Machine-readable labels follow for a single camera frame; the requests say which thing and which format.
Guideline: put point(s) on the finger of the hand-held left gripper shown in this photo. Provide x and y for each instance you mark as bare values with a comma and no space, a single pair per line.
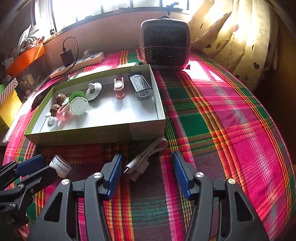
30,164
41,178

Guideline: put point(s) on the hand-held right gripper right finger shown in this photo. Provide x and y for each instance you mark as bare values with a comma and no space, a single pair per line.
181,176

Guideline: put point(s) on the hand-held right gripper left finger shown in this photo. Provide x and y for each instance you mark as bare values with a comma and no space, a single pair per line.
114,176

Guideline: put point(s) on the small white ribbed canister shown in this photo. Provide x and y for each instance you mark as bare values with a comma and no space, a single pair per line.
61,168

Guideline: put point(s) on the green cardboard box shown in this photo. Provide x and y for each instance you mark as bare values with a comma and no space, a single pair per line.
92,136

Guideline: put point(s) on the small white knob gadget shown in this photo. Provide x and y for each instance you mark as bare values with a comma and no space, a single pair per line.
52,121

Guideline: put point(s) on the brown walnut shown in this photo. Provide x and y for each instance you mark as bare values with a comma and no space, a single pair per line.
55,110
60,98

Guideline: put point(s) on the pink nail clipper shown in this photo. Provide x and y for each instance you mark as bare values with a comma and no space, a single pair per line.
63,112

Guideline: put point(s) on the green and white spool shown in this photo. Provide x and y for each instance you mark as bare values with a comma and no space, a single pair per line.
79,105

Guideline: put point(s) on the white round face gadget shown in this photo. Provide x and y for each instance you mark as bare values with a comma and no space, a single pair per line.
93,92

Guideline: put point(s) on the pink holder with green insert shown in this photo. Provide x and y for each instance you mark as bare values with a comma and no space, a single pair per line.
119,87

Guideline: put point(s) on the small metal grater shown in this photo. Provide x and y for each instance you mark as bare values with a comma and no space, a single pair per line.
140,85

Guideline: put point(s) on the yellow box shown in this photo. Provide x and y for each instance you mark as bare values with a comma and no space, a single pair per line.
9,109

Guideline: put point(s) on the black phone on table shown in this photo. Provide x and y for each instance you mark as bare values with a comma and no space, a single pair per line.
39,99

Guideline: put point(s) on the striped box lid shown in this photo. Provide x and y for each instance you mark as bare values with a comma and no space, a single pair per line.
9,91

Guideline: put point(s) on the clear display case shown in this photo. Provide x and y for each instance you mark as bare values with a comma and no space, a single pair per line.
30,76

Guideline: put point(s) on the black charger adapter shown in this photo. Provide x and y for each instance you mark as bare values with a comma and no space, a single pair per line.
67,58

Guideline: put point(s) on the white power strip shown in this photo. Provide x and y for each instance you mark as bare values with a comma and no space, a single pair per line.
87,59

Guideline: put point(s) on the pale leafy bundle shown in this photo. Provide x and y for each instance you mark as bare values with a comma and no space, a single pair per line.
27,39

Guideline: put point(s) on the small beige plug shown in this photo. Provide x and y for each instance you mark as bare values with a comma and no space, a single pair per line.
88,53

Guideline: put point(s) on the grey space heater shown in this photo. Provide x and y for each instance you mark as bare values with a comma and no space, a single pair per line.
166,44

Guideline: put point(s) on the cream heart print curtain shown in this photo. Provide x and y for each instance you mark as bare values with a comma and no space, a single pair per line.
249,46

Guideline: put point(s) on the window with black bars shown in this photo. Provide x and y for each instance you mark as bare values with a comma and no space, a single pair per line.
101,7

